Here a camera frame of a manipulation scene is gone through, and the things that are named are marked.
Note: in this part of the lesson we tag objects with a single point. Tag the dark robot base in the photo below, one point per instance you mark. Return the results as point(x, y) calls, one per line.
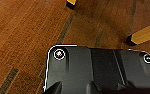
point(101, 70)

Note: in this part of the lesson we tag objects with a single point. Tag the yellow wooden gaming table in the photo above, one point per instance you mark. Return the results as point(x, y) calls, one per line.
point(146, 34)

